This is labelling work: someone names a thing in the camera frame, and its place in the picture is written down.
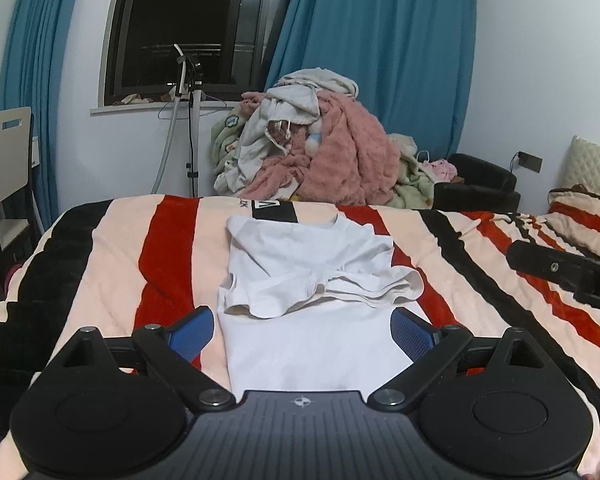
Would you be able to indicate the dark window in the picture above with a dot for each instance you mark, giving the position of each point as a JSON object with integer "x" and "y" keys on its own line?
{"x": 233, "y": 42}

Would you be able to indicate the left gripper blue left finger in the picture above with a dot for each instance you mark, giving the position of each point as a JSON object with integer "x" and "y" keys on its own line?
{"x": 169, "y": 353}

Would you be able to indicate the white t-shirt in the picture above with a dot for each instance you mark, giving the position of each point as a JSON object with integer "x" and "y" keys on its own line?
{"x": 307, "y": 307}

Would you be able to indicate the small pink garment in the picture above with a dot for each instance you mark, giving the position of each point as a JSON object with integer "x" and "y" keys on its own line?
{"x": 440, "y": 170}

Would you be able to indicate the beige grey garment on pile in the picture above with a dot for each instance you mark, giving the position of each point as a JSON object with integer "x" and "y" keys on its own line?
{"x": 261, "y": 125}

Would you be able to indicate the grey black chair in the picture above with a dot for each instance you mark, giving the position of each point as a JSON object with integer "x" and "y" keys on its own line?
{"x": 16, "y": 143}

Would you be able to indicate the pink fluffy blanket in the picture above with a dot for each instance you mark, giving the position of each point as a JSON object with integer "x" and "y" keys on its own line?
{"x": 356, "y": 163}

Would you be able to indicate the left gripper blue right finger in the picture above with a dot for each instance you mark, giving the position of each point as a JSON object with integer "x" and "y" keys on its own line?
{"x": 432, "y": 351}

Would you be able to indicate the light green blanket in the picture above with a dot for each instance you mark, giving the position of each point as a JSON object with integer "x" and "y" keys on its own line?
{"x": 414, "y": 188}

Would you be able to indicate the blue curtain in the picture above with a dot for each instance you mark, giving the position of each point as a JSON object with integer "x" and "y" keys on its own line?
{"x": 31, "y": 76}
{"x": 412, "y": 59}

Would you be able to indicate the striped red black cream blanket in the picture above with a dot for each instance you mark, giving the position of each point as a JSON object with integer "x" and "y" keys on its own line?
{"x": 120, "y": 264}

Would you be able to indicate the blue curtain left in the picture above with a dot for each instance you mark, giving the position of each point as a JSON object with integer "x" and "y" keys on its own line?
{"x": 31, "y": 76}

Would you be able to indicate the wall socket with plug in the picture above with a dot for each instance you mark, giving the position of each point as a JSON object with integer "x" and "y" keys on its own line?
{"x": 526, "y": 161}

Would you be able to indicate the black sofa chair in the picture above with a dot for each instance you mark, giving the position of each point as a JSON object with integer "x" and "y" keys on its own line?
{"x": 483, "y": 186}

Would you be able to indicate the blue curtain right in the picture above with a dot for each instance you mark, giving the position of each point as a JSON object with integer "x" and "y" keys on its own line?
{"x": 412, "y": 59}

